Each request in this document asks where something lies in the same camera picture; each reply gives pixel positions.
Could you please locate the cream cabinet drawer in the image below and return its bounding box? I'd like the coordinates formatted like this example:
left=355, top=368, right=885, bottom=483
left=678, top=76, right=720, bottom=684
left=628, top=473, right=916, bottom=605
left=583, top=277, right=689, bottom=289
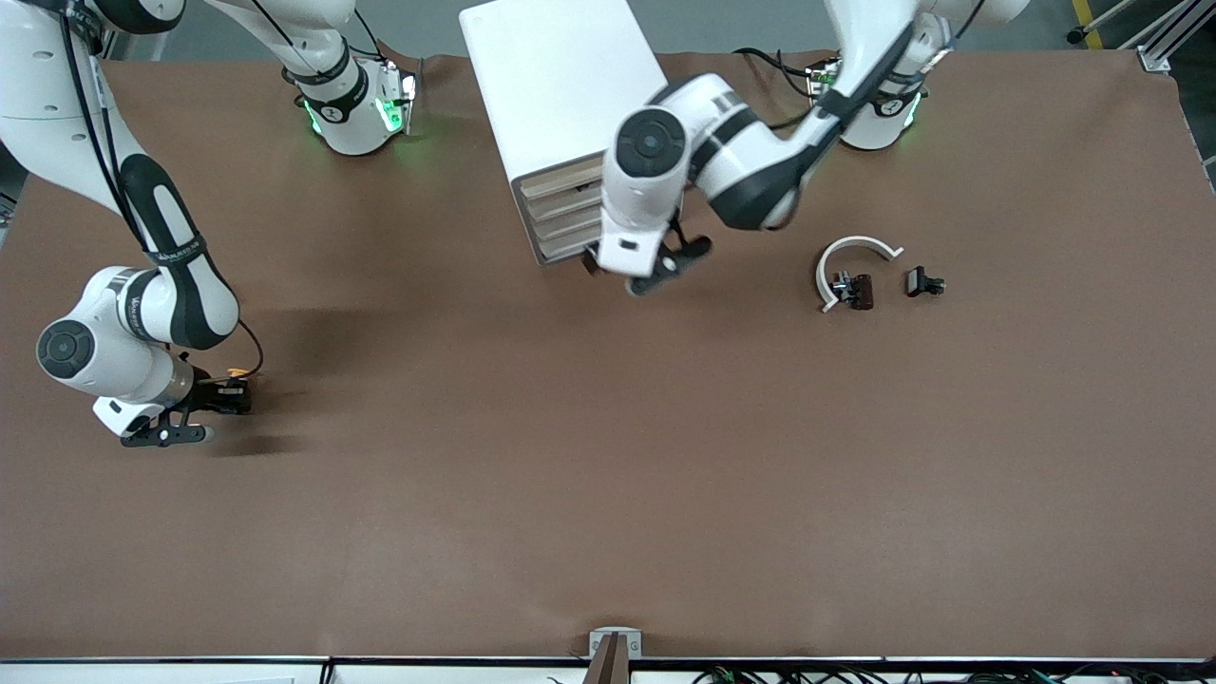
left=524, top=180, right=607, bottom=220
left=520, top=152, right=609, bottom=200
left=529, top=201, right=605, bottom=241
left=535, top=226, right=601, bottom=264

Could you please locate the white drawer cabinet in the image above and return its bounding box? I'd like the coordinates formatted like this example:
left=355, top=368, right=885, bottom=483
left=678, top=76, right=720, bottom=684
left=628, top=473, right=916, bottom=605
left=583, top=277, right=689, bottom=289
left=459, top=0, right=671, bottom=268

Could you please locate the brown table cover sheet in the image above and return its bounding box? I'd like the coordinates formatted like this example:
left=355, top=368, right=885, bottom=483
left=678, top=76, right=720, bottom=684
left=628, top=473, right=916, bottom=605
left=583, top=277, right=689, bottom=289
left=0, top=49, right=1216, bottom=661

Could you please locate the white curved plastic arc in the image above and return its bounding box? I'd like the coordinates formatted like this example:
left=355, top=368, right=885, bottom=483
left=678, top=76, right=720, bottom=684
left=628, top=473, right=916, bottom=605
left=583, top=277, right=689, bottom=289
left=815, top=236, right=904, bottom=314

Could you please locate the brown small clip component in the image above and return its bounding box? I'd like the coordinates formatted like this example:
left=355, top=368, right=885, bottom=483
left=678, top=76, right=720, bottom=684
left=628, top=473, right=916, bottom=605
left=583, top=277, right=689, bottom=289
left=830, top=271, right=875, bottom=312

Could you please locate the black cable on table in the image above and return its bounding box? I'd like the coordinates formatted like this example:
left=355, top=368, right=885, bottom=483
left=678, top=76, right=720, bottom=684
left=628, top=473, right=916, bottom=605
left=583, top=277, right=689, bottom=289
left=731, top=46, right=827, bottom=129

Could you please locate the white table edge rail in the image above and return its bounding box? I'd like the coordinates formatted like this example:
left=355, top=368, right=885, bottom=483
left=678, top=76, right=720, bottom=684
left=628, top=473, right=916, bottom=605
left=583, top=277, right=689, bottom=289
left=0, top=655, right=1216, bottom=684

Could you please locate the grey metal table bracket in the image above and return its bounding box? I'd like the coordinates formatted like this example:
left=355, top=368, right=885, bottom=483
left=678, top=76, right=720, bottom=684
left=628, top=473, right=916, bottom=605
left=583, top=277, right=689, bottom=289
left=589, top=628, right=643, bottom=659

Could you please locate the black cable bundle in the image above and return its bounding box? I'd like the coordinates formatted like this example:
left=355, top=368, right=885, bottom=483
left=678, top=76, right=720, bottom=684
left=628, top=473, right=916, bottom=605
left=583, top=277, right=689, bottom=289
left=692, top=665, right=1216, bottom=684

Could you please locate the aluminium frame post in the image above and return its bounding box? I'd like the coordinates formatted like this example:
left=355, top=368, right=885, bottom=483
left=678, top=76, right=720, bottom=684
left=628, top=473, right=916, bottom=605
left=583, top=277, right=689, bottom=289
left=1064, top=0, right=1216, bottom=75

